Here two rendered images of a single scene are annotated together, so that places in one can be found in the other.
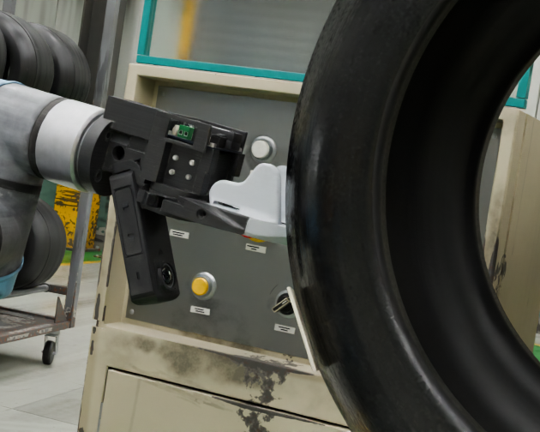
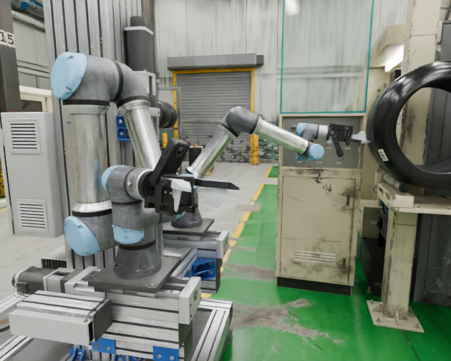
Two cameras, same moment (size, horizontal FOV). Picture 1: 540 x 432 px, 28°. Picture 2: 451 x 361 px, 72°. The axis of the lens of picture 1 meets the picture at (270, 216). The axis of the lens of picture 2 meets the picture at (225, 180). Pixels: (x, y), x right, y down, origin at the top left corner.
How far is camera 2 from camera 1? 1.07 m
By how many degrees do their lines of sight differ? 10
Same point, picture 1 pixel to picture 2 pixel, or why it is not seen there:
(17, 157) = (313, 136)
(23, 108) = (313, 127)
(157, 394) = (295, 179)
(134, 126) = (335, 127)
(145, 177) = (341, 136)
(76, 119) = (325, 128)
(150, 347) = (292, 170)
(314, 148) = (384, 127)
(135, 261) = (338, 150)
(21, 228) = not seen: hidden behind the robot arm
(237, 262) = not seen: hidden behind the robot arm
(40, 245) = not seen: hidden behind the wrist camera
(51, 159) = (321, 135)
